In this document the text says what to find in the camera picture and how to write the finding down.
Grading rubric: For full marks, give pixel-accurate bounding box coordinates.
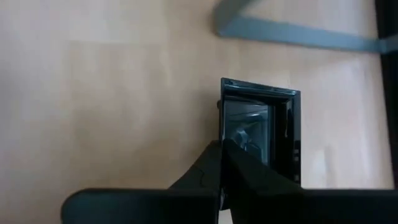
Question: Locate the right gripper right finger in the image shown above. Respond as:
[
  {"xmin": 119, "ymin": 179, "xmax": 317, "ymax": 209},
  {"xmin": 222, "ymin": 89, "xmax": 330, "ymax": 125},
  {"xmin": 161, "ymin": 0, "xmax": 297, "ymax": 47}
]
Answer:
[{"xmin": 221, "ymin": 138, "xmax": 398, "ymax": 224}]

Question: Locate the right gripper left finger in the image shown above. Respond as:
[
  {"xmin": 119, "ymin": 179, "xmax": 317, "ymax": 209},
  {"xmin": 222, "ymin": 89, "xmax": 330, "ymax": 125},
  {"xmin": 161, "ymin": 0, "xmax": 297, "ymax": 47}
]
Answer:
[{"xmin": 60, "ymin": 139, "xmax": 223, "ymax": 224}]

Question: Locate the black rectangular box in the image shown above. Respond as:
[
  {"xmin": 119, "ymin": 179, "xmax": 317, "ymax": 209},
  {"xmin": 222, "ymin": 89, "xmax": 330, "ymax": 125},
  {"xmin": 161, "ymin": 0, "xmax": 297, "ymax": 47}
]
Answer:
[{"xmin": 217, "ymin": 77, "xmax": 302, "ymax": 187}]

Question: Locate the grey perforated metal shelf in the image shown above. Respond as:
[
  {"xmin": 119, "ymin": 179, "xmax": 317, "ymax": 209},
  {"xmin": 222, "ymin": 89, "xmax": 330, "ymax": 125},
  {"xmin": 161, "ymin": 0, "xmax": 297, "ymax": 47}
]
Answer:
[{"xmin": 213, "ymin": 0, "xmax": 398, "ymax": 54}]

